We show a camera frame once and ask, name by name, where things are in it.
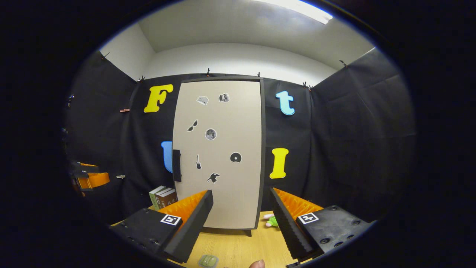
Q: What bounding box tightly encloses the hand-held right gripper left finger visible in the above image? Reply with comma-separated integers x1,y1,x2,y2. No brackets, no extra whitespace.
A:
110,189,214,264

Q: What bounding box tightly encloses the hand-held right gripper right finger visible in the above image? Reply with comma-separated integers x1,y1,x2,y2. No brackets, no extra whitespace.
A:
268,188,373,262

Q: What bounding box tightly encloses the beige cabinet door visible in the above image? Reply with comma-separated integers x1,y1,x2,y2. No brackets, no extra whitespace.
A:
172,80,263,230

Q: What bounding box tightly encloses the black door handle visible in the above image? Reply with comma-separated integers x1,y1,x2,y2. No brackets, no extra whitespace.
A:
172,149,182,182

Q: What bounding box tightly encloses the brown book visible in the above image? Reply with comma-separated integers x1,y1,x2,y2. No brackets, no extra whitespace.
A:
159,189,179,209
154,187,174,210

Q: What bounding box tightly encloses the black backdrop cloth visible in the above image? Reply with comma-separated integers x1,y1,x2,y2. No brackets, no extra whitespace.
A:
63,48,416,224

